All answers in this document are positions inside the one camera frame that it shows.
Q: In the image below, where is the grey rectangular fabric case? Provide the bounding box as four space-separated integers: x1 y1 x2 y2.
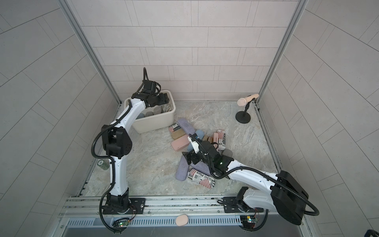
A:
153 106 163 115

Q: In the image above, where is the dark grey oval case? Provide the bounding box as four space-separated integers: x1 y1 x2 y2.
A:
145 111 154 117

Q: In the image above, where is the cream patterned glasses case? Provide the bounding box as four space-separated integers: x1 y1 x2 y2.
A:
161 103 172 113

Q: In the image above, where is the blue oval case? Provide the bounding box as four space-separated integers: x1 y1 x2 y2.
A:
136 113 145 119

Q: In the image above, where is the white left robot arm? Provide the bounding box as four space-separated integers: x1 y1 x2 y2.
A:
91 80 169 214

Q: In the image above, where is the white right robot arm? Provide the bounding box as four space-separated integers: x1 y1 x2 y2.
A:
184 134 320 225

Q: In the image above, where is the cream plastic storage box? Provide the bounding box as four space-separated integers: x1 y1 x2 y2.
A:
132 90 176 134

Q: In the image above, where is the grey oval case right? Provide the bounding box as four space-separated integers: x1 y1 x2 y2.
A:
222 149 233 157

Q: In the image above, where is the purple case lower right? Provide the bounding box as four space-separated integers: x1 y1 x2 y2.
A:
190 161 211 176

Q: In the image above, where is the purple case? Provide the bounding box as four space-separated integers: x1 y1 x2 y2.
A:
190 161 211 176
177 118 195 135

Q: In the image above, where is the flag newspaper case front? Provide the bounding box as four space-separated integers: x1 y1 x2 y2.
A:
188 168 215 189

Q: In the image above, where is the pink slim case right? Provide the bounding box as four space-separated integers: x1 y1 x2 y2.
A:
212 132 219 150

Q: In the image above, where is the flag print case right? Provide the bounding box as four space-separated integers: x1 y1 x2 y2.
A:
217 129 226 151

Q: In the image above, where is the flag print case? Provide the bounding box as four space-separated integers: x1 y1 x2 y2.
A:
168 122 181 133
217 129 226 151

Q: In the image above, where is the light blue case middle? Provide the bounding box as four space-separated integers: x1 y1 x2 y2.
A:
187 129 204 152

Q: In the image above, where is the lilac case lower middle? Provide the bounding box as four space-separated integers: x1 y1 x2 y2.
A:
175 155 189 181

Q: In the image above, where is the pink case middle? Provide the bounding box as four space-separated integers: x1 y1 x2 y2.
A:
171 135 190 151

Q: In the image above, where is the flag print case upper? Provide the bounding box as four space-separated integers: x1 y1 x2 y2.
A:
168 122 181 133

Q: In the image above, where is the purple case upper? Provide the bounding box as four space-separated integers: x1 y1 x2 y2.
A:
177 118 195 135

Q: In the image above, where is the tan case upper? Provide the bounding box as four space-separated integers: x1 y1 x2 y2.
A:
171 128 186 140

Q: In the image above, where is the pink microphone on black stand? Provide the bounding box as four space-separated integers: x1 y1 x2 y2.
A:
235 94 260 124

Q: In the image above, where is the right circuit board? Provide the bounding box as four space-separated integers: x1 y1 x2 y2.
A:
240 216 259 230

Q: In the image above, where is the circuit board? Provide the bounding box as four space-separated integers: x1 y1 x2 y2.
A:
240 216 259 230
112 218 130 228

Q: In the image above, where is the left circuit board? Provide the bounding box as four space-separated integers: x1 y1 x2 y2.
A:
112 218 130 228

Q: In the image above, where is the pink oval pad on rail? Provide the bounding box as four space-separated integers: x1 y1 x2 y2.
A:
175 214 189 227

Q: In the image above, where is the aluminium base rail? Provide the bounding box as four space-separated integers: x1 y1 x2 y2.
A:
58 192 277 218

